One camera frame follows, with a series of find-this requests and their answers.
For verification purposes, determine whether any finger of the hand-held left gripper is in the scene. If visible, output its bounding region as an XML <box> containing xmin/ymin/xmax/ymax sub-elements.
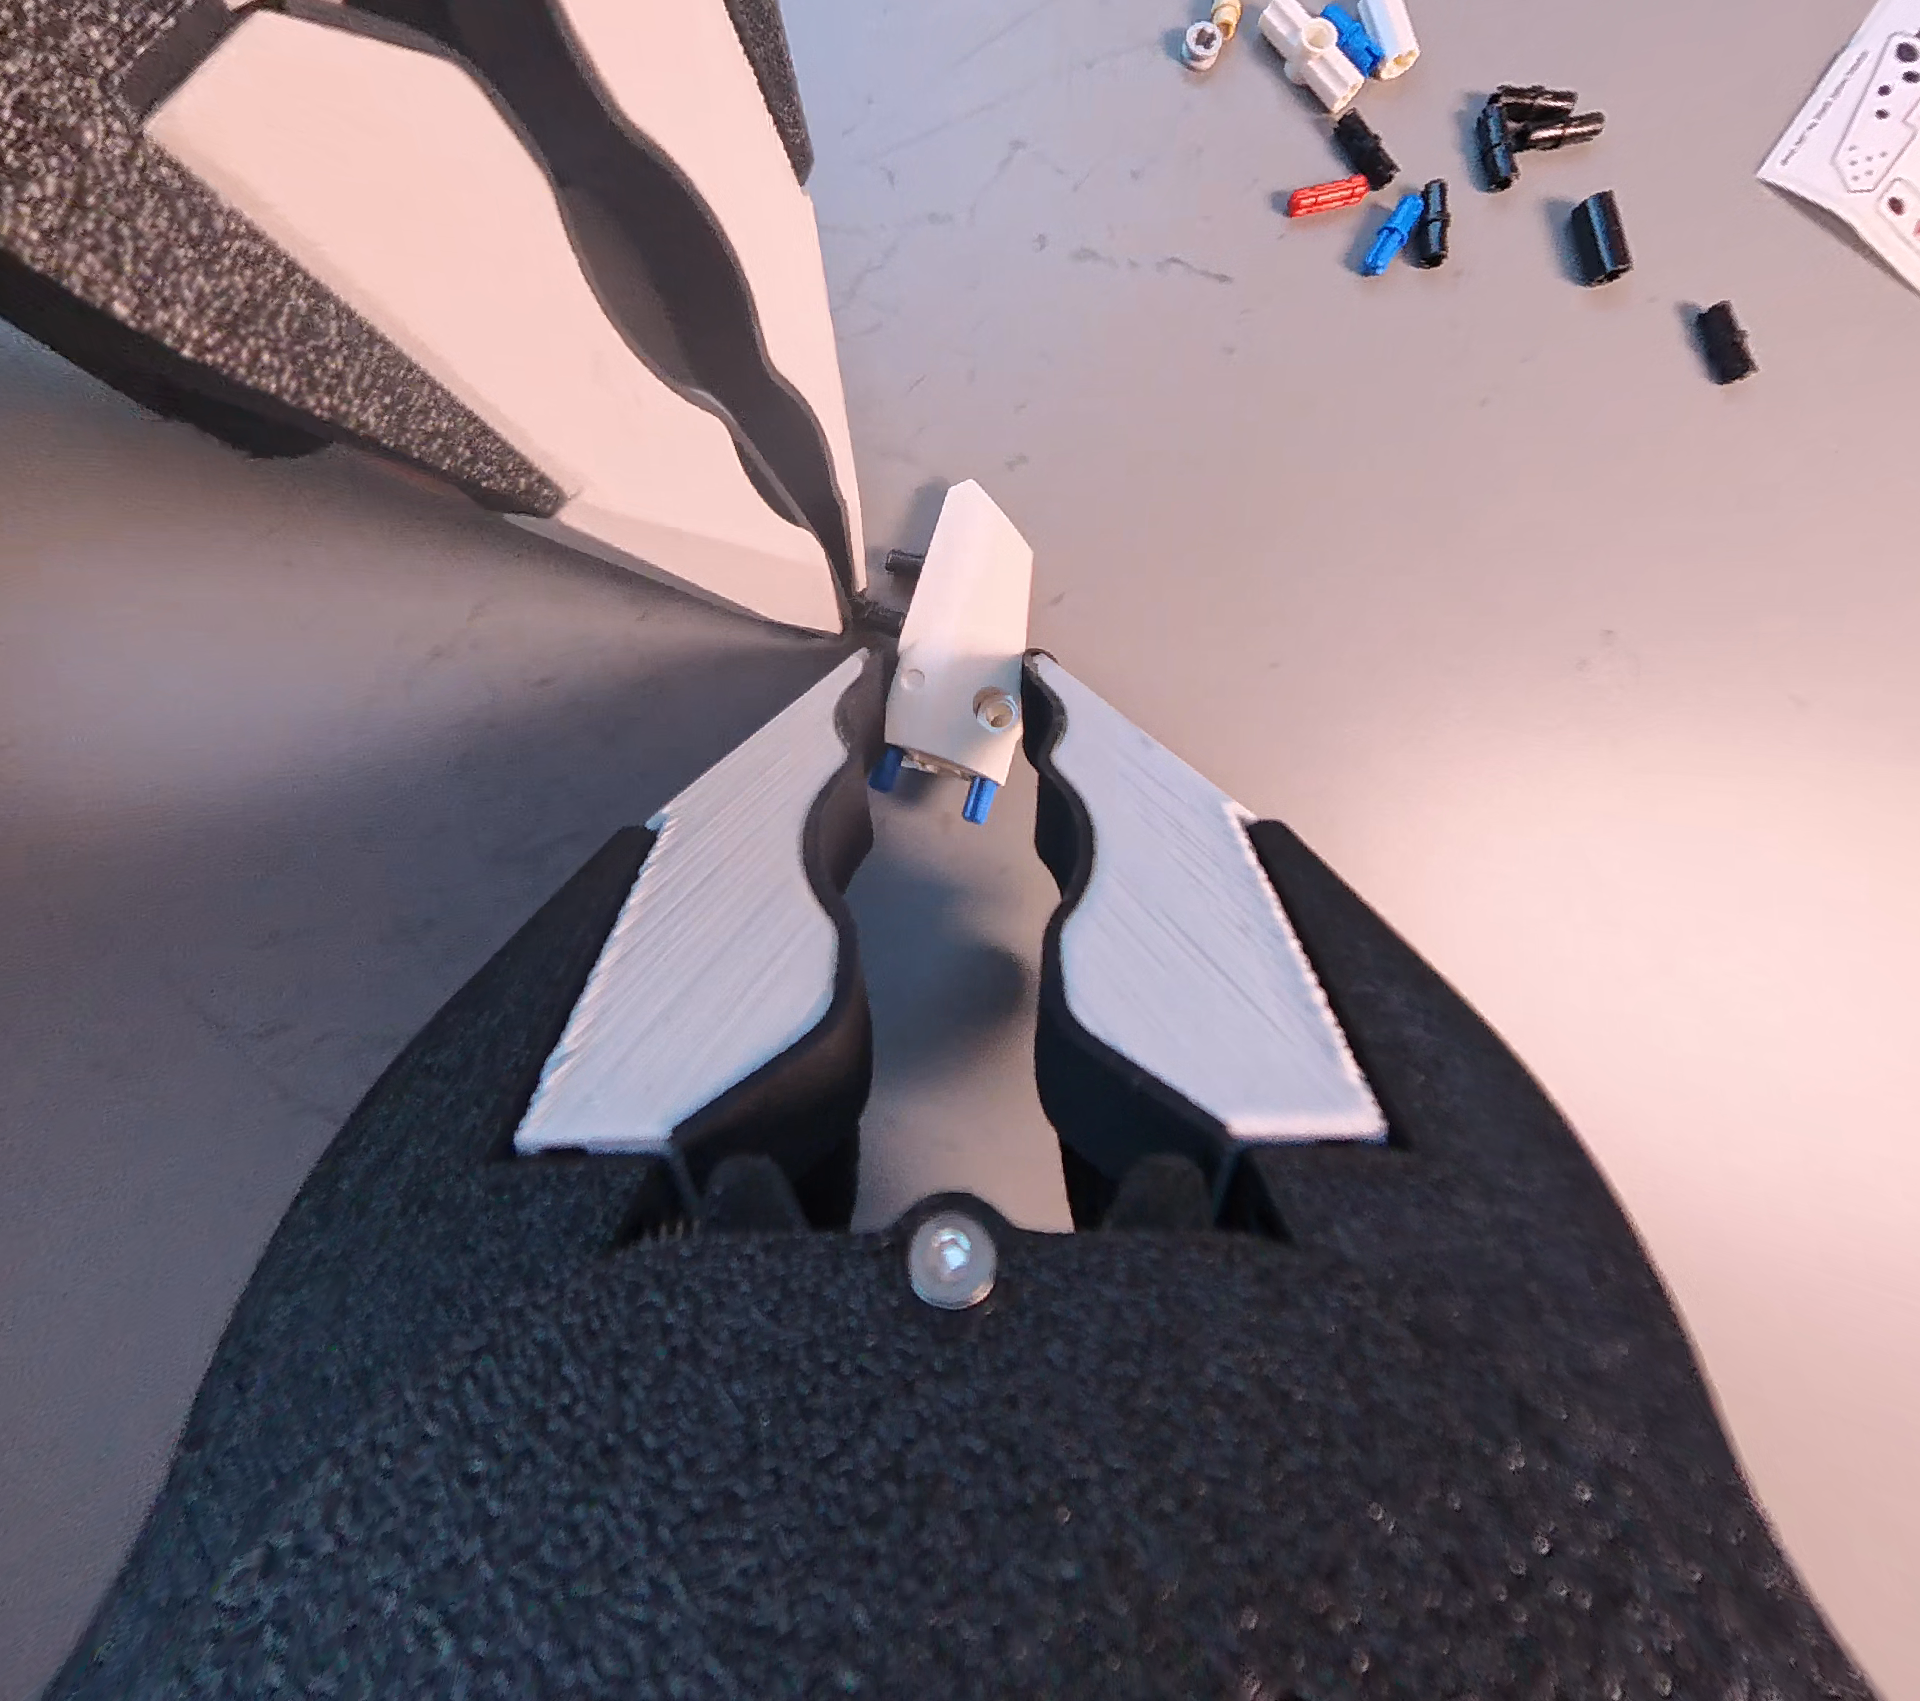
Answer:
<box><xmin>141</xmin><ymin>0</ymin><xmax>872</xmax><ymax>641</ymax></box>
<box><xmin>434</xmin><ymin>0</ymin><xmax>867</xmax><ymax>601</ymax></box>

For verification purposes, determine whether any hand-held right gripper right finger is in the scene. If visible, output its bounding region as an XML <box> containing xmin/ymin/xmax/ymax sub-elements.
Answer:
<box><xmin>1020</xmin><ymin>652</ymin><xmax>1392</xmax><ymax>1149</ymax></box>

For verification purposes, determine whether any white toy panel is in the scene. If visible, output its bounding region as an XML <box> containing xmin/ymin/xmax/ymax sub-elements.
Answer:
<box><xmin>879</xmin><ymin>478</ymin><xmax>1040</xmax><ymax>782</ymax></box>

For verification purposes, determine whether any pile of small toy parts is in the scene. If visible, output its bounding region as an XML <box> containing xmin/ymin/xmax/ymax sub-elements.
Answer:
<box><xmin>943</xmin><ymin>0</ymin><xmax>1651</xmax><ymax>279</ymax></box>

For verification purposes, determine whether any white sticker sheet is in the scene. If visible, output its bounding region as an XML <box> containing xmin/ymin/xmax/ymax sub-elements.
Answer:
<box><xmin>1754</xmin><ymin>0</ymin><xmax>1920</xmax><ymax>297</ymax></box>

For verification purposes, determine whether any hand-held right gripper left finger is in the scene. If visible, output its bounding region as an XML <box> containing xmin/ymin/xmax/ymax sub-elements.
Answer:
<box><xmin>510</xmin><ymin>645</ymin><xmax>890</xmax><ymax>1155</ymax></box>

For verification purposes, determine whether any grey desk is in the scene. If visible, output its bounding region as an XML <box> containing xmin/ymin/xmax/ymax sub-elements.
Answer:
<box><xmin>0</xmin><ymin>0</ymin><xmax>1920</xmax><ymax>1701</ymax></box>

